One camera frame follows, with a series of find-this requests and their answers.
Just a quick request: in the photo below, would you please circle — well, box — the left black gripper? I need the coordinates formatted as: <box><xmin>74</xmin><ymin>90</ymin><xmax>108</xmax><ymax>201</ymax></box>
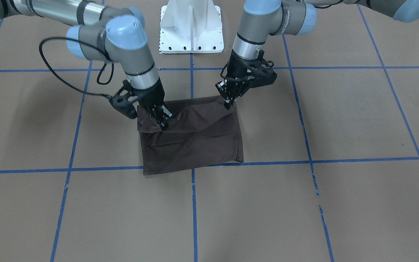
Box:
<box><xmin>215</xmin><ymin>50</ymin><xmax>257</xmax><ymax>109</ymax></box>

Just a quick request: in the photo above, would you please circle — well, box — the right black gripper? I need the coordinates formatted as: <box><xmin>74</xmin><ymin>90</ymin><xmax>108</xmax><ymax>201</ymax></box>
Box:
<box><xmin>133</xmin><ymin>79</ymin><xmax>175</xmax><ymax>131</ymax></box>

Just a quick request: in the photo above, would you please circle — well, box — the dark brown t-shirt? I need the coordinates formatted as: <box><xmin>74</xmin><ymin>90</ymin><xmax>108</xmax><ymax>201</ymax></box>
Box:
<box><xmin>137</xmin><ymin>96</ymin><xmax>244</xmax><ymax>176</ymax></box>

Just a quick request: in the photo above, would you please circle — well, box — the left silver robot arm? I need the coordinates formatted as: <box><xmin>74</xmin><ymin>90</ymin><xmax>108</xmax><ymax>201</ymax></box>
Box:
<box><xmin>215</xmin><ymin>0</ymin><xmax>419</xmax><ymax>109</ymax></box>

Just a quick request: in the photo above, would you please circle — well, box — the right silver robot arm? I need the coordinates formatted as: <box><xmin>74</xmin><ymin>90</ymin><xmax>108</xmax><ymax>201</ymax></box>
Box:
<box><xmin>0</xmin><ymin>0</ymin><xmax>173</xmax><ymax>130</ymax></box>

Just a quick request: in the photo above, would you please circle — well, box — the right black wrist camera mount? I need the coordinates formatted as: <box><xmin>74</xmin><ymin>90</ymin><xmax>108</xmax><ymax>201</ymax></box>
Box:
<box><xmin>108</xmin><ymin>80</ymin><xmax>137</xmax><ymax>119</ymax></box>

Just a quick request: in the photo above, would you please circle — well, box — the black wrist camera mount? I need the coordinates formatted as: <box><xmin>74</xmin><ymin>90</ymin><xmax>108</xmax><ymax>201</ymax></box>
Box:
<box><xmin>108</xmin><ymin>80</ymin><xmax>137</xmax><ymax>119</ymax></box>
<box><xmin>247</xmin><ymin>50</ymin><xmax>277</xmax><ymax>88</ymax></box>

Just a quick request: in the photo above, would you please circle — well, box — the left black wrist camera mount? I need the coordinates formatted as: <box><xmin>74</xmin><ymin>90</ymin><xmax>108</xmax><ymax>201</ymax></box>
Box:
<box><xmin>247</xmin><ymin>50</ymin><xmax>277</xmax><ymax>88</ymax></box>

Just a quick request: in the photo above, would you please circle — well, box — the white central pedestal column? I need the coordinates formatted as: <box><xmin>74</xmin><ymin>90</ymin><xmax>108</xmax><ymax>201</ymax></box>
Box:
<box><xmin>159</xmin><ymin>0</ymin><xmax>224</xmax><ymax>54</ymax></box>

